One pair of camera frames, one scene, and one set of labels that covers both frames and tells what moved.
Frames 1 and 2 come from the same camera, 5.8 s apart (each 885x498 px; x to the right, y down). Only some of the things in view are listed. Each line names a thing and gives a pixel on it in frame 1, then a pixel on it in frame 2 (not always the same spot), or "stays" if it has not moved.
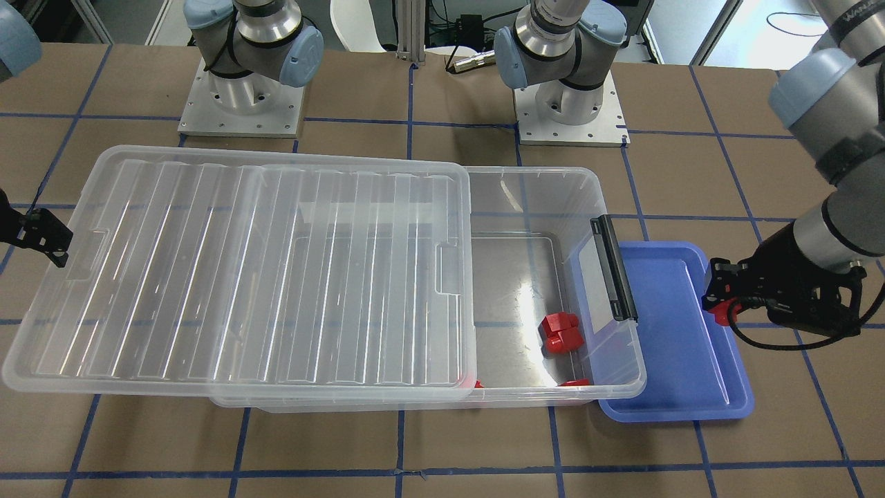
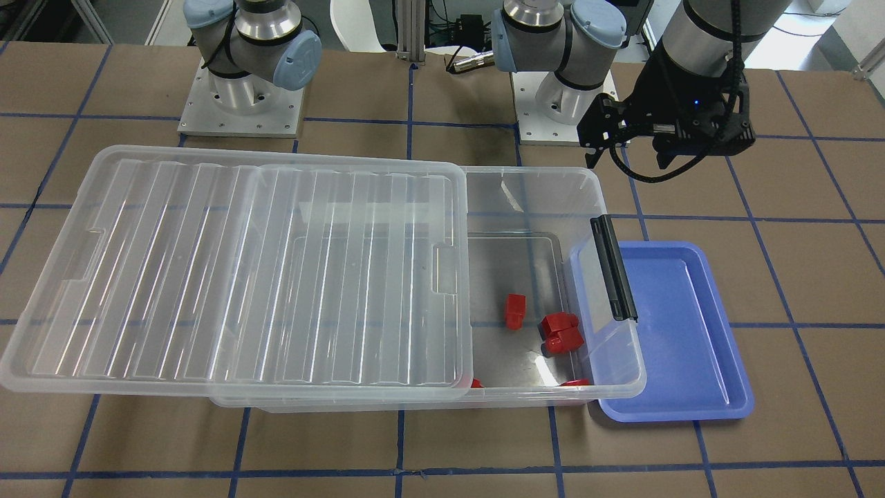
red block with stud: [721, 312] -> [516, 308]
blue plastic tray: [695, 369] stays
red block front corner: [578, 382] stays
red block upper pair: [561, 325] stays
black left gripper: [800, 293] -> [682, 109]
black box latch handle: [618, 288] stays
